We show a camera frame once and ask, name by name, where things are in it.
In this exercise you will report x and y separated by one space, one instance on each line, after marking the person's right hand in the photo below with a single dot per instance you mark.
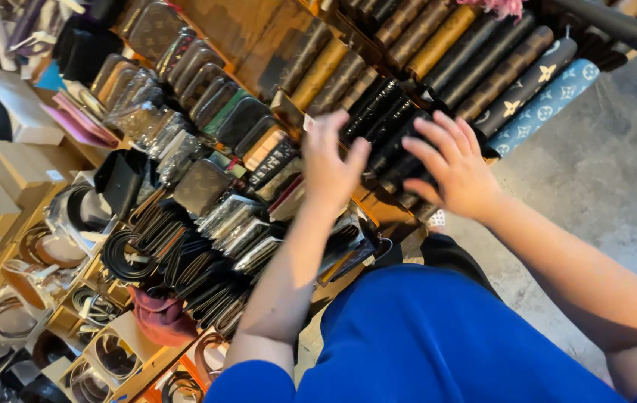
458 173

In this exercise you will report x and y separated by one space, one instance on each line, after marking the person's left hand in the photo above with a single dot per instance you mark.
327 173

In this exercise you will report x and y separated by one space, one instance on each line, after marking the person's white patterned shoe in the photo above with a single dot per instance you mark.
436 218

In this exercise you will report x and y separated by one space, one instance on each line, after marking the row of glossy black wallets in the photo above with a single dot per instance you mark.
385 120

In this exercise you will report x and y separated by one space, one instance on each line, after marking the person's black trousers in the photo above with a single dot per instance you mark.
456 257

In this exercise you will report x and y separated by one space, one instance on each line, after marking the row of brown tan wallets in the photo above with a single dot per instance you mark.
324 75

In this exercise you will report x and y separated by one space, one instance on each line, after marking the row of clear-wrapped card holders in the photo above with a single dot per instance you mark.
237 229

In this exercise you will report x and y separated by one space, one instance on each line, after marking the row of long patterned wallets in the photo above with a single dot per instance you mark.
492 61

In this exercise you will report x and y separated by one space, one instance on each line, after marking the small brown monogram wallet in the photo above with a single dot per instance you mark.
202 187

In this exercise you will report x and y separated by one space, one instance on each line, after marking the row of zip-around wallets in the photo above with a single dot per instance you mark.
212 95

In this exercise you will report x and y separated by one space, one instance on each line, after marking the pile of black bifold wallets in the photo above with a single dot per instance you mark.
195 268

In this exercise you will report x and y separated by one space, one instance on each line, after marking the person's blue shirt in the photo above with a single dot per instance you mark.
436 341

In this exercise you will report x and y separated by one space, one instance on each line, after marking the pink fluffy pompom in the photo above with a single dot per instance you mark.
497 6

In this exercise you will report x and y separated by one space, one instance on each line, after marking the row of plastic-wrapped wallets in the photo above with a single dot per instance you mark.
150 123

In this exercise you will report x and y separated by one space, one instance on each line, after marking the black open pouch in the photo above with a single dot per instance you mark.
119 182

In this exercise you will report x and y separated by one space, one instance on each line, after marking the black tube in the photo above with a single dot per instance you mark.
610 22

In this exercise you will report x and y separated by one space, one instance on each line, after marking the coiled black belt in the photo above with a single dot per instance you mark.
122 257

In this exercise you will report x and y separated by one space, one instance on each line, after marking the pink envelopes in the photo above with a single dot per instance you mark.
80 123

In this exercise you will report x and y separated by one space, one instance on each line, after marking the heap of boxed coiled belts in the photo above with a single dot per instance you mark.
61 313

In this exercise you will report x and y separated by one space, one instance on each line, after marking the stack of tan cardboard boxes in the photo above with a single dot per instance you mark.
10 179

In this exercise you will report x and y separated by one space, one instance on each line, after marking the white belt box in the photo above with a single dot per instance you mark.
13 106

